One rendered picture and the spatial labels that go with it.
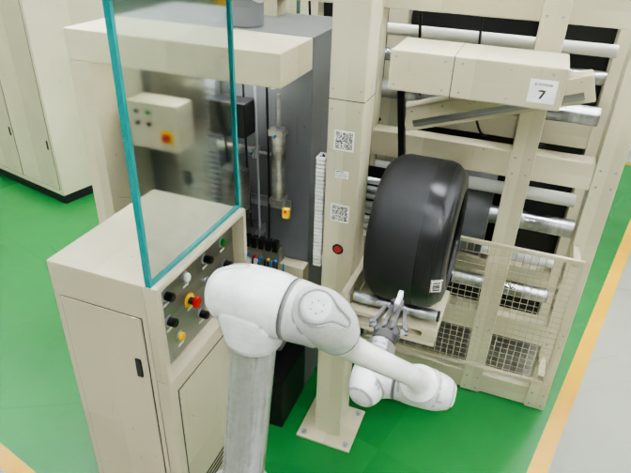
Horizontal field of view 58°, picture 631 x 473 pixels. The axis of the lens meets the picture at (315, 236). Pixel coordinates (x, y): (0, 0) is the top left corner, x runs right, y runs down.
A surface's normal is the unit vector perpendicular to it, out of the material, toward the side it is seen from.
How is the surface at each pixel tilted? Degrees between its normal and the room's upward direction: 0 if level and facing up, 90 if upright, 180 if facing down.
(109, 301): 90
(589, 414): 0
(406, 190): 34
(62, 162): 90
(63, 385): 0
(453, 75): 90
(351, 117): 90
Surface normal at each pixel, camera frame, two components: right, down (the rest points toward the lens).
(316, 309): -0.08, -0.36
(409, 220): -0.28, -0.12
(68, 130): 0.83, 0.30
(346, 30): -0.36, 0.47
